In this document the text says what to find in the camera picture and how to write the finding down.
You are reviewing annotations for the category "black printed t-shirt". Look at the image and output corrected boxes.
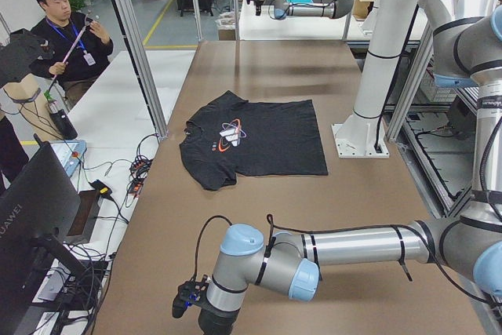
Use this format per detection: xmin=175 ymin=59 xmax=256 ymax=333
xmin=180 ymin=91 xmax=328 ymax=191

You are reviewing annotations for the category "cardboard box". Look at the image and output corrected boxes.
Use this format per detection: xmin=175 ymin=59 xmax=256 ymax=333
xmin=353 ymin=0 xmax=375 ymax=20

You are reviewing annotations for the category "black power adapter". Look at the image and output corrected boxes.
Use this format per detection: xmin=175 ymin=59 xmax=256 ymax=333
xmin=89 ymin=180 xmax=112 ymax=200

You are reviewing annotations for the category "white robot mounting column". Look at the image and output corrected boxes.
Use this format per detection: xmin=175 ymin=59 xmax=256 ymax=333
xmin=331 ymin=0 xmax=501 ymax=159

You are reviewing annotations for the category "seated person in black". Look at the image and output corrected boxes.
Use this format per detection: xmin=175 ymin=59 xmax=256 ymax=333
xmin=30 ymin=0 xmax=114 ymax=107

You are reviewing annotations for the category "black Huawei monitor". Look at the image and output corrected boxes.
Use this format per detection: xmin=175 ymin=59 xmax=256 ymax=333
xmin=1 ymin=142 xmax=85 ymax=334

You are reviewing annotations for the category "teach pendant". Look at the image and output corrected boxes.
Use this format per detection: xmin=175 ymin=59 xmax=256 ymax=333
xmin=49 ymin=140 xmax=87 ymax=177

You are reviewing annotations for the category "aluminium frame post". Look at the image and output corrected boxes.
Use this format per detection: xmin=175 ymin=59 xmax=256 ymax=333
xmin=111 ymin=0 xmax=168 ymax=140

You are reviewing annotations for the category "usb hub with cables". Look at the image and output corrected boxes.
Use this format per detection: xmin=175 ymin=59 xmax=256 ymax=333
xmin=127 ymin=155 xmax=153 ymax=198

